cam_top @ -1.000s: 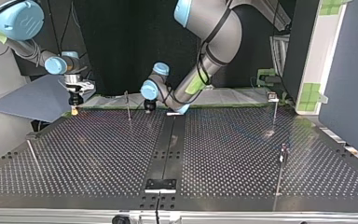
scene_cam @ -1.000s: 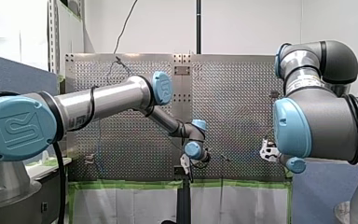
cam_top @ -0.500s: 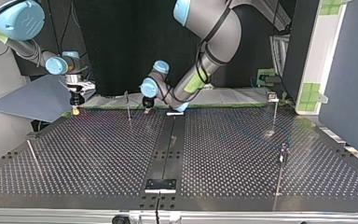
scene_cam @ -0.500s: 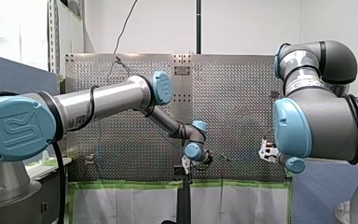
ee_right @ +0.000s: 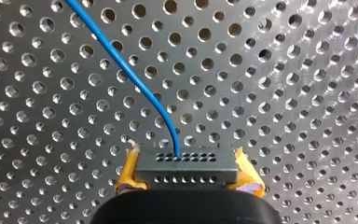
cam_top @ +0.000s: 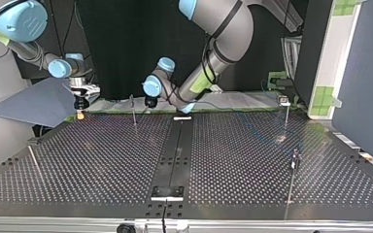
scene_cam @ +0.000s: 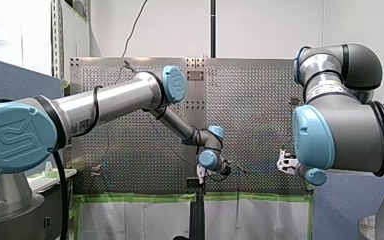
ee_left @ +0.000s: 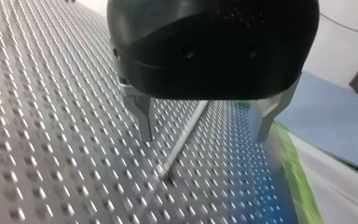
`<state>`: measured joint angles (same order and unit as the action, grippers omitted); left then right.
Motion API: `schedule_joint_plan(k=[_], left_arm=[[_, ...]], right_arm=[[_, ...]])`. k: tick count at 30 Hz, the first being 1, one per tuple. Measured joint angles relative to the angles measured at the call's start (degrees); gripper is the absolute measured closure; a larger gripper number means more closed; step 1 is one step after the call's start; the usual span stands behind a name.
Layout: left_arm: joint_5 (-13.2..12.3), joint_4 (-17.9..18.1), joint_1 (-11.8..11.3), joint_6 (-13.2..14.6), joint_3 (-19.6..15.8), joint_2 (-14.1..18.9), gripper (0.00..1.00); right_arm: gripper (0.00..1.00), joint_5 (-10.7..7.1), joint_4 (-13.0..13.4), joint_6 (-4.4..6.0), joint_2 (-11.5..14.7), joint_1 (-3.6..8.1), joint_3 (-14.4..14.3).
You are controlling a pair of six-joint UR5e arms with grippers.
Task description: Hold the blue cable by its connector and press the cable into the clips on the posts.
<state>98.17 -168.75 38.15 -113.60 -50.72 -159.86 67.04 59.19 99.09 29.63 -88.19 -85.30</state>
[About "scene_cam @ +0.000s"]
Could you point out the slotted metal upright rail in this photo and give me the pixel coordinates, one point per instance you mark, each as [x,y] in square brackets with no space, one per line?
[56,36]

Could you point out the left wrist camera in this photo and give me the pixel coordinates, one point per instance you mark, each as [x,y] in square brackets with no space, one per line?
[200,173]

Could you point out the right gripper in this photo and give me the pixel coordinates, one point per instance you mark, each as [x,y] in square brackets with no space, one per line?
[288,154]

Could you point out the black stand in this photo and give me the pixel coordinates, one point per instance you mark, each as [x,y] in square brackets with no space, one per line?
[197,213]

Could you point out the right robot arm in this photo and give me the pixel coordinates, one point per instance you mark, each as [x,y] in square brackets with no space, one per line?
[343,133]

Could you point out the black panel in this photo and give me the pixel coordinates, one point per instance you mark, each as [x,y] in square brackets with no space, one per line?
[51,216]

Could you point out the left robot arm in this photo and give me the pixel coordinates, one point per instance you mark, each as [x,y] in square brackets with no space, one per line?
[120,100]

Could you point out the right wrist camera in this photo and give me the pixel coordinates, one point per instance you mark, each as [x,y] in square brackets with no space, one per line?
[288,164]

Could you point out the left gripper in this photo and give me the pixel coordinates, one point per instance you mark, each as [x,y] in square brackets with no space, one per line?
[226,168]

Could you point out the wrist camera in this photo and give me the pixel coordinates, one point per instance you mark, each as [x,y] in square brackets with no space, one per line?
[200,173]
[288,164]

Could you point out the black upright pole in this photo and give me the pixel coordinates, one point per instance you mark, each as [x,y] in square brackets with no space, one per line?
[213,26]

